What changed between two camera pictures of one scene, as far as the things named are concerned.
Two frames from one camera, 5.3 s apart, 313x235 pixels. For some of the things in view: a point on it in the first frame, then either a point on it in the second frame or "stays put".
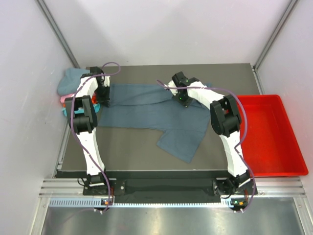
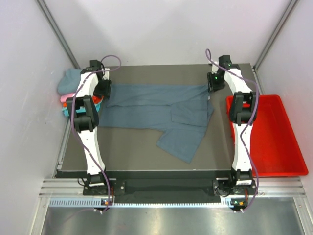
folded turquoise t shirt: [97, 107] stays put
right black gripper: [183, 104] -> [212, 86]
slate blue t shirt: [183, 129] stays put
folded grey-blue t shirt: [70, 82] stays put
